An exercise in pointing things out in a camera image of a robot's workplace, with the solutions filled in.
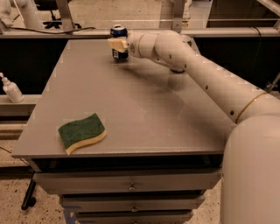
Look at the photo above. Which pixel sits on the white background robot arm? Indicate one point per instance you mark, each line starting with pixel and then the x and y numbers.
pixel 27 10

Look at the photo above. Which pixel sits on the grey top drawer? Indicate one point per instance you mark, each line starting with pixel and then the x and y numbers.
pixel 127 181

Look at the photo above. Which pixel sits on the black office chair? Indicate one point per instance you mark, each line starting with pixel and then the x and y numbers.
pixel 51 6

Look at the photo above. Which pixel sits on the green and yellow sponge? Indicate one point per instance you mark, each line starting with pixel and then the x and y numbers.
pixel 80 133

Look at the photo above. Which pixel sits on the grey middle drawer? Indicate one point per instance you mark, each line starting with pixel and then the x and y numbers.
pixel 132 203

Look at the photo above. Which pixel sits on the grey drawer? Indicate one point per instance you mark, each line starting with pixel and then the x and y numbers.
pixel 144 217
pixel 132 203
pixel 127 181

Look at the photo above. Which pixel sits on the black caster leg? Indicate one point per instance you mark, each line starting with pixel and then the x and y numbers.
pixel 29 199

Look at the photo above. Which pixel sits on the grey bottom drawer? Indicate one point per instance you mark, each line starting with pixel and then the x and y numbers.
pixel 144 217

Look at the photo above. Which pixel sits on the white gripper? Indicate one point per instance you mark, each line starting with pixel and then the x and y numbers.
pixel 133 45

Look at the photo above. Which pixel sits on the white pump bottle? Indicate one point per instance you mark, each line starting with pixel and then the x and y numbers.
pixel 11 89

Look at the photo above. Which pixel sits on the grey metal post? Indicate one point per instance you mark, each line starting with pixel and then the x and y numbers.
pixel 177 15
pixel 65 15

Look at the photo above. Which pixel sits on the grey metal post left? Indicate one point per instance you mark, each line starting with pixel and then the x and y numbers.
pixel 65 15

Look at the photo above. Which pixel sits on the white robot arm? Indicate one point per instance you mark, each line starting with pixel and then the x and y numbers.
pixel 250 182

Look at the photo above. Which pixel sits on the blue pepsi can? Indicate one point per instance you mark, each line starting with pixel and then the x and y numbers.
pixel 119 31

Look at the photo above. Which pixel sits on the grey metal post right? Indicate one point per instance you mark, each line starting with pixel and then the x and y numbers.
pixel 177 15

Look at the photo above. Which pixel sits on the green soda can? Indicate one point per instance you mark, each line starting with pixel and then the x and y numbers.
pixel 177 71

